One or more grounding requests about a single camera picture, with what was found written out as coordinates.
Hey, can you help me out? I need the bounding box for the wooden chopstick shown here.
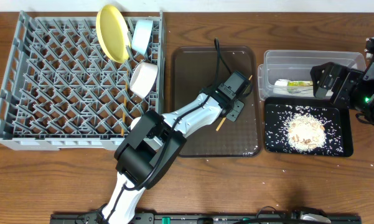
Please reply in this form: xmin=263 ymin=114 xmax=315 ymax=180
xmin=216 ymin=75 xmax=253 ymax=131
xmin=121 ymin=70 xmax=129 ymax=137

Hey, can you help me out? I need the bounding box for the yellow green snack wrapper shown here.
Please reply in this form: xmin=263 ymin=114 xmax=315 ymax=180
xmin=288 ymin=81 xmax=313 ymax=87

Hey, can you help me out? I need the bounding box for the pink bowl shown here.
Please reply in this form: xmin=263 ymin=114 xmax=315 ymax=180
xmin=130 ymin=62 xmax=158 ymax=99

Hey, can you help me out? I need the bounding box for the blue bowl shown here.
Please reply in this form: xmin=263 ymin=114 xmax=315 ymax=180
xmin=131 ymin=20 xmax=153 ymax=55

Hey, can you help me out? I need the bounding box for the yellow plate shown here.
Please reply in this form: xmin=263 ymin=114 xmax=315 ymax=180
xmin=96 ymin=4 xmax=130 ymax=63

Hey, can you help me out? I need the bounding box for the white cup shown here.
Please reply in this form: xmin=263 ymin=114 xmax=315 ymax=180
xmin=130 ymin=117 xmax=141 ymax=130

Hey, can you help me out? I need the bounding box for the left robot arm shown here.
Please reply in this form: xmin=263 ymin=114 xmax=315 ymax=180
xmin=95 ymin=71 xmax=253 ymax=223

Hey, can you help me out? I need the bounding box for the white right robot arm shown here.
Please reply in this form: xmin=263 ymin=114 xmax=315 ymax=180
xmin=310 ymin=37 xmax=374 ymax=126

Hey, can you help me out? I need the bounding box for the rice food waste pile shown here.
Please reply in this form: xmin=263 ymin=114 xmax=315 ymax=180
xmin=286 ymin=114 xmax=326 ymax=152

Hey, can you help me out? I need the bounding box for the black waste tray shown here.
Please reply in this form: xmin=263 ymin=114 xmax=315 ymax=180
xmin=264 ymin=96 xmax=354 ymax=157

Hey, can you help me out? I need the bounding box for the dark brown serving tray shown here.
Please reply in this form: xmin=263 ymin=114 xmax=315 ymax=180
xmin=171 ymin=46 xmax=263 ymax=157

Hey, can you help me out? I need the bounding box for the clear plastic bin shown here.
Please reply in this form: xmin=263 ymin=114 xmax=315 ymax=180
xmin=258 ymin=50 xmax=366 ymax=101

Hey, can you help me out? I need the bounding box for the grey dish rack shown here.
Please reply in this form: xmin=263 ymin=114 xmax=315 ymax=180
xmin=0 ymin=12 xmax=166 ymax=151

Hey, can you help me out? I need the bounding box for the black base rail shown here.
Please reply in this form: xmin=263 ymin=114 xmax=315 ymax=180
xmin=49 ymin=206 xmax=362 ymax=224

